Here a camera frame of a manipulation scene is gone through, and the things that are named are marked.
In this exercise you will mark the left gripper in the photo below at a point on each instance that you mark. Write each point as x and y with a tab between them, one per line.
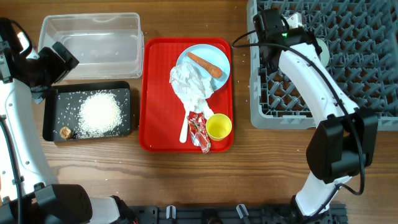
60	68

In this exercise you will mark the mint green bowl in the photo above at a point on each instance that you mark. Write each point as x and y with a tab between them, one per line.
324	56

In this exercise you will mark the orange carrot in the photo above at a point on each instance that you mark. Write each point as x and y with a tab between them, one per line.
213	70

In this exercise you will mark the white rice pile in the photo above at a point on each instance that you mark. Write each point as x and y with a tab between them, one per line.
99	114

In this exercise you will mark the brown food scrap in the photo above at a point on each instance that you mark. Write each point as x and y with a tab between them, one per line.
66	133

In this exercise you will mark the white napkin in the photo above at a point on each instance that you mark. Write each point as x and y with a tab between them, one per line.
191	88

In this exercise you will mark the yellow plastic cup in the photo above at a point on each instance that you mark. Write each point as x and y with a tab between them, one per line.
219	126

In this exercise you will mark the red candy wrapper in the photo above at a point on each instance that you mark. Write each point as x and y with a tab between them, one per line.
198	132

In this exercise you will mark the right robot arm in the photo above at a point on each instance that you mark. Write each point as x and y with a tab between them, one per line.
344	141

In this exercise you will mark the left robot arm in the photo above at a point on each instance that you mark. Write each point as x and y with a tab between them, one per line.
30	191

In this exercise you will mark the black waste tray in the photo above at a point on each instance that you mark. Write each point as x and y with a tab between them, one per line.
63	103

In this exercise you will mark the grey dishwasher rack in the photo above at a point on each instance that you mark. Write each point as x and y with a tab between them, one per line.
361	37

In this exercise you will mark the light blue plate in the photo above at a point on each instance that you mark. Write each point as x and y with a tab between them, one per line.
211	54

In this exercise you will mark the clear plastic bin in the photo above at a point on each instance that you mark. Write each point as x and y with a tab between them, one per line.
107	45

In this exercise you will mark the red serving tray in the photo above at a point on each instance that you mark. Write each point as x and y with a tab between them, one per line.
161	114

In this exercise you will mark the white plastic spoon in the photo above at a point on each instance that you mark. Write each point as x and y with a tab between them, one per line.
184	129

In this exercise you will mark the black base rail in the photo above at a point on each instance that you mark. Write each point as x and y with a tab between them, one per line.
266	214

